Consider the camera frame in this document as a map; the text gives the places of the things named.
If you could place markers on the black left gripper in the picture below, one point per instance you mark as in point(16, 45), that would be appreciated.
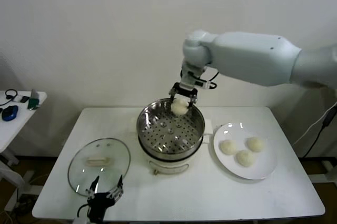
point(100, 204)

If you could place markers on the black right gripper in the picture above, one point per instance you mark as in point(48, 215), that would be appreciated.
point(184, 91)

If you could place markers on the white steamed baozi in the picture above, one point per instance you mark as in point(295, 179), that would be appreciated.
point(255, 143)
point(228, 147)
point(245, 158)
point(179, 108)

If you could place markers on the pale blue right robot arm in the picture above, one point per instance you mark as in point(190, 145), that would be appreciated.
point(250, 55)

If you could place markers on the stainless steel steamer basket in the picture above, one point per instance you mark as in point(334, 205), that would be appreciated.
point(171, 132)

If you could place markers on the white electric cooker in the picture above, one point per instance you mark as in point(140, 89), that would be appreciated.
point(168, 166)

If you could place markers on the white round plate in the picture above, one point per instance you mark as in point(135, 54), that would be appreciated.
point(252, 171)

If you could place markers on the green circuit board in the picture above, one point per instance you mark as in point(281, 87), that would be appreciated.
point(33, 104)

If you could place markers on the white side table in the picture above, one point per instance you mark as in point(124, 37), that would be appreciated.
point(10, 132)

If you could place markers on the small black device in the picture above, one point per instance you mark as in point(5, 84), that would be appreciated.
point(24, 100)

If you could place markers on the blue computer mouse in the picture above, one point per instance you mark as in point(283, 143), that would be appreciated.
point(9, 113)

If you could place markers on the small white device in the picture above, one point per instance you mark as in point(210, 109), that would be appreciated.
point(17, 99)

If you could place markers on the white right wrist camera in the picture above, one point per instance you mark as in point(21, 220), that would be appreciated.
point(190, 79)

